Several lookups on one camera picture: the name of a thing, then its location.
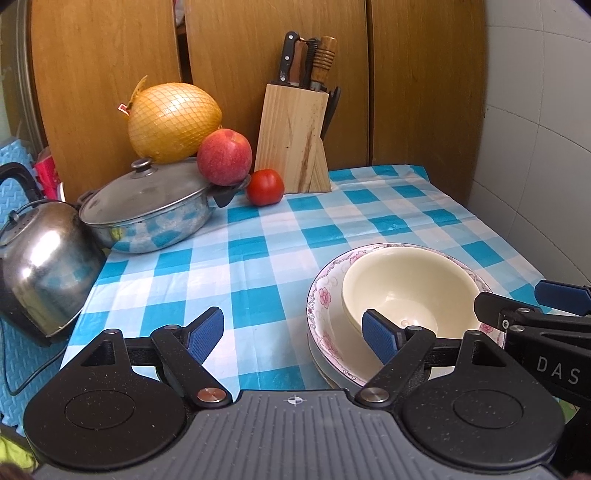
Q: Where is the gold rim colourful flower plate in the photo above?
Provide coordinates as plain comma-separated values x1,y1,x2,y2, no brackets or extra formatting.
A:
308,339,370,391

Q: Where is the dark handle side knife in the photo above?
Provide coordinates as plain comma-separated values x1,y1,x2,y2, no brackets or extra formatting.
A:
320,86,341,140

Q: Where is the red apple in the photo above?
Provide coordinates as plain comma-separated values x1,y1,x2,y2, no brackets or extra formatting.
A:
197,129,254,186

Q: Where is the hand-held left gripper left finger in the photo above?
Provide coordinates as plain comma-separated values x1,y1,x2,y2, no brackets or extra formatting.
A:
69,307,232,411

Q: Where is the pink floral deep plate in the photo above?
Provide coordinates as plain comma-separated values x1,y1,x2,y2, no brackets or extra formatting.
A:
307,242,506,388

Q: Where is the black ribbed sharpening steel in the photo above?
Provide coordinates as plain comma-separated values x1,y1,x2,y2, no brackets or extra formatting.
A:
302,38,321,89

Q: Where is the ribbed wooden handle knife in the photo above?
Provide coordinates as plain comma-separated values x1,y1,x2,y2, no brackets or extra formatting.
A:
309,36,338,92

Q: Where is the red tomato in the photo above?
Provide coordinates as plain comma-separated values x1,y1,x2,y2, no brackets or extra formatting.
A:
246,169,284,206

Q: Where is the blue white checkered tablecloth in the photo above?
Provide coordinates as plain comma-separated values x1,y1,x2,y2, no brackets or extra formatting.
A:
60,164,591,402

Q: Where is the wooden knife block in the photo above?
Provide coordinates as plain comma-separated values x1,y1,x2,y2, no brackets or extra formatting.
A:
254,83,332,193

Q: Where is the wooden door panel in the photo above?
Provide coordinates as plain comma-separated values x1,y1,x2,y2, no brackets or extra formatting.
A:
367,0,488,204
28,0,183,199
182,0,372,167

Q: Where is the cream bowl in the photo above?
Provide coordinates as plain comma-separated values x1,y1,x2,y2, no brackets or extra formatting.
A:
342,247,483,384
342,295,370,352

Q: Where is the thin black kettle cord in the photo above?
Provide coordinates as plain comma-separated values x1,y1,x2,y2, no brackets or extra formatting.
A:
0,318,70,397

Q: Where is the brown handle knife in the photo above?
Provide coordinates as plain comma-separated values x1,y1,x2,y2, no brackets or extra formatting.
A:
288,41,309,86

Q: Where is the black riveted handle knife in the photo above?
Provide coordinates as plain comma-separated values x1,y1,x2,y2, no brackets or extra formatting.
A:
277,31,301,86

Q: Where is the pomelo in yellow net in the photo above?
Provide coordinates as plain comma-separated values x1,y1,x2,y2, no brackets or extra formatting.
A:
117,76,223,163

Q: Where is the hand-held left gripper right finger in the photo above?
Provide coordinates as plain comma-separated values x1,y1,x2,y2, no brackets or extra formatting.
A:
355,310,513,409

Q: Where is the steel pot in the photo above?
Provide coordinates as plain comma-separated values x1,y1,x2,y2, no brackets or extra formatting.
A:
78,173,252,254

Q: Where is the steel kettle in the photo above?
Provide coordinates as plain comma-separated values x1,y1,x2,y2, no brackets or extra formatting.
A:
0,162,107,347

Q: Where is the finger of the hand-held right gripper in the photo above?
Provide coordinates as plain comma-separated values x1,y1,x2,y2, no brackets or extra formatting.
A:
536,279,591,316
475,291,591,344

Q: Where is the glass pot lid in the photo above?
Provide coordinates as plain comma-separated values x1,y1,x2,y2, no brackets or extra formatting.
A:
78,158,218,227

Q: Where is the red box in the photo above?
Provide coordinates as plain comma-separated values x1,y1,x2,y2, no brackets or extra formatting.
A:
34,147,65,202

